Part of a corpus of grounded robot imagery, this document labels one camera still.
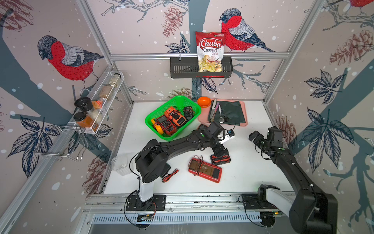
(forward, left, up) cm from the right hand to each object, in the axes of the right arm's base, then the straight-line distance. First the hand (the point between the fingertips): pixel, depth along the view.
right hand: (254, 136), depth 87 cm
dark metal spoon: (+21, +14, -9) cm, 27 cm away
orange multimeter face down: (+14, +50, -2) cm, 52 cm away
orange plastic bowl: (+34, +30, -5) cm, 46 cm away
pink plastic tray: (+25, +31, -7) cm, 40 cm away
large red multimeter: (-18, +34, -6) cm, 39 cm away
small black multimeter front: (+22, +42, -4) cm, 47 cm away
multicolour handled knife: (+26, +22, -9) cm, 36 cm away
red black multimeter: (+7, +55, -4) cm, 55 cm away
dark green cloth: (+28, +8, -10) cm, 31 cm away
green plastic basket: (+33, +51, -6) cm, 61 cm away
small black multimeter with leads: (-13, +24, -7) cm, 28 cm away
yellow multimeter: (+6, +63, -1) cm, 63 cm away
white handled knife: (+30, +23, -8) cm, 39 cm away
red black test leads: (-23, +51, -9) cm, 57 cm away
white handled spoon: (+20, +17, -9) cm, 28 cm away
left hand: (-7, +18, +2) cm, 20 cm away
